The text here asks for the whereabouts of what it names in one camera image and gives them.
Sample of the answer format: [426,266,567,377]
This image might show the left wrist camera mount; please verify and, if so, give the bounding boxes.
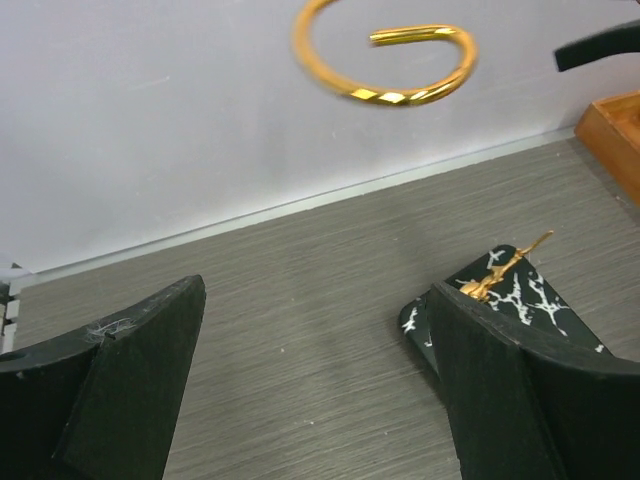
[1,252,32,354]

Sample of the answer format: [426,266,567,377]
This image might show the wooden compartment tray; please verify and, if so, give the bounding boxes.
[574,90,639,205]

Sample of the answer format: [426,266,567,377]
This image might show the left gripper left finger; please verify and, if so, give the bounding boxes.
[1,275,206,480]

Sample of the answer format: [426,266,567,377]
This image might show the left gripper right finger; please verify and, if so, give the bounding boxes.
[427,282,639,479]

